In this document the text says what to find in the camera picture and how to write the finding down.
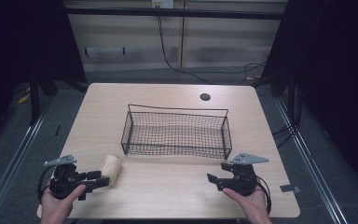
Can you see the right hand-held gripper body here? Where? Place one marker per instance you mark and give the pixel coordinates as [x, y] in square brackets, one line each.
[244, 180]

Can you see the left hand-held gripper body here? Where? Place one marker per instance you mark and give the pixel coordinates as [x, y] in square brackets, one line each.
[62, 183]

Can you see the beige bread roll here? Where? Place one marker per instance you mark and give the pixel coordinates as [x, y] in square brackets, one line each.
[111, 169]

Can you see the person's left hand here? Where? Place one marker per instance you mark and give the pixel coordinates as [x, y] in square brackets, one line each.
[57, 206]

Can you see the person's right hand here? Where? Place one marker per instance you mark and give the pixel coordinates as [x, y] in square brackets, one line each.
[253, 207]

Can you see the grey tape piece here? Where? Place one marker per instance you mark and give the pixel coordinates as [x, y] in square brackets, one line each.
[290, 188]

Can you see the small black floor object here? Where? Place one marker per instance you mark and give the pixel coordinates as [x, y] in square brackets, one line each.
[57, 130]

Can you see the black metal stand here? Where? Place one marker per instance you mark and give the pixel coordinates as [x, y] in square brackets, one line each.
[34, 99]

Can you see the yellow floor tape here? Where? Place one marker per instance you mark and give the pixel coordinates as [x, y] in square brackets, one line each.
[23, 99]

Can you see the black curtain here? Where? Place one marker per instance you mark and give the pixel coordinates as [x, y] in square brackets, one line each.
[332, 77]
[18, 46]

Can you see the black horizontal metal bar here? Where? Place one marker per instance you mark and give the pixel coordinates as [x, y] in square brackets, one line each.
[174, 13]

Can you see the aluminium floor rail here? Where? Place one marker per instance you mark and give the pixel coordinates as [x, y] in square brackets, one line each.
[12, 161]
[310, 161]

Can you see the white wall socket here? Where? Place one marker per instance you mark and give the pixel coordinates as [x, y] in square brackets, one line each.
[162, 3]

